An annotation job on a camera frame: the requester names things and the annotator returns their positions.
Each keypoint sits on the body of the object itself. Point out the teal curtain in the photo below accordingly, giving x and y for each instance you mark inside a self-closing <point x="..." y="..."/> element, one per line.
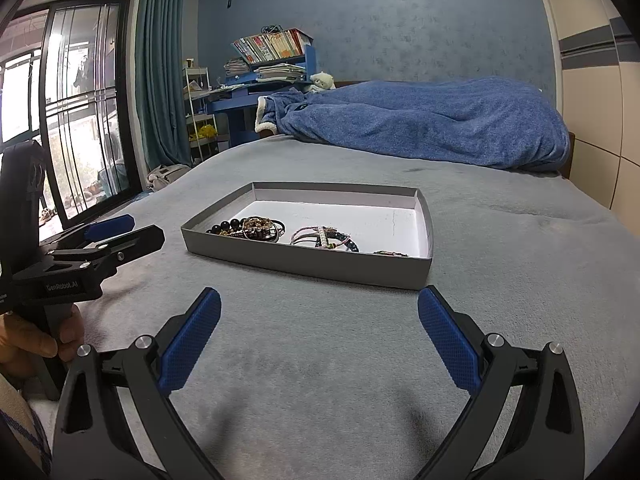
<point x="162" y="70"/>

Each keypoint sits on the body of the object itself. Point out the person's left hand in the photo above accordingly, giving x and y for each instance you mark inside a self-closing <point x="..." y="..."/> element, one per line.
<point x="25" y="340"/>

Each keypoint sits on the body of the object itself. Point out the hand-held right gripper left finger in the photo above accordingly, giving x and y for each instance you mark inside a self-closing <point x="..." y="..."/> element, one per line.
<point x="192" y="340"/>

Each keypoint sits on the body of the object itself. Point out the row of books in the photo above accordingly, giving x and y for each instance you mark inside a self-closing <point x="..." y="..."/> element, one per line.
<point x="272" y="45"/>

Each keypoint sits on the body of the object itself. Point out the white trolley cart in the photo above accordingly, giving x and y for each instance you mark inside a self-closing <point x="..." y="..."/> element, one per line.
<point x="197" y="110"/>

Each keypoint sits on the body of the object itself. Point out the white plush toy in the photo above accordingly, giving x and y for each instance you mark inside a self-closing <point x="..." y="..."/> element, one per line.
<point x="322" y="81"/>

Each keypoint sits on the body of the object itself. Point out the blue bookshelf desk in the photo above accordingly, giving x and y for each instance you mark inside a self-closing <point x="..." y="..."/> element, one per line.
<point x="240" y="110"/>

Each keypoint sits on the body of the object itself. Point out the blue fleece blanket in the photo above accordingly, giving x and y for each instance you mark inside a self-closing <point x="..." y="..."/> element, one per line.
<point x="425" y="120"/>

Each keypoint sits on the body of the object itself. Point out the cream wardrobe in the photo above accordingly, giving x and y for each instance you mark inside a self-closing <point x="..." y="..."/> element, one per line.
<point x="600" y="110"/>

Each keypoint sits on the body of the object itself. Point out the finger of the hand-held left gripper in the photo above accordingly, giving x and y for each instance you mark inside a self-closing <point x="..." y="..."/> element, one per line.
<point x="107" y="227"/>
<point x="135" y="242"/>

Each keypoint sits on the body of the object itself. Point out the yellow packets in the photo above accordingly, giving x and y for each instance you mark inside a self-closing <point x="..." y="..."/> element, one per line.
<point x="202" y="132"/>

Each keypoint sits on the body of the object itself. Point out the black framed window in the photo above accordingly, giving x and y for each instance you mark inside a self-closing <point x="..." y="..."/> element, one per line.
<point x="75" y="110"/>

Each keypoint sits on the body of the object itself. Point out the white blue plaid clothing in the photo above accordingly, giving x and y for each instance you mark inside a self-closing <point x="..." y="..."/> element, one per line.
<point x="20" y="425"/>

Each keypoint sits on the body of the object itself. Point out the grey cardboard box tray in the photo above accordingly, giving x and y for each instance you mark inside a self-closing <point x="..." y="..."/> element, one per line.
<point x="300" y="265"/>

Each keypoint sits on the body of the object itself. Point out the white bag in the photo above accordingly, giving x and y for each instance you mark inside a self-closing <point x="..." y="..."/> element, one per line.
<point x="167" y="176"/>

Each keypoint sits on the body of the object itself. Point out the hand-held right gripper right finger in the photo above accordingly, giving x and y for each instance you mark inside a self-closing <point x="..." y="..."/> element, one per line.
<point x="447" y="340"/>

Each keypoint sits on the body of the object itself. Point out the stack of papers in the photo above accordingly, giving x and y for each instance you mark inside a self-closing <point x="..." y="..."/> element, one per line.
<point x="280" y="71"/>

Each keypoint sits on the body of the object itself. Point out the wooden headboard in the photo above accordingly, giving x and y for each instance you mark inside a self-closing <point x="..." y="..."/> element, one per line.
<point x="570" y="155"/>

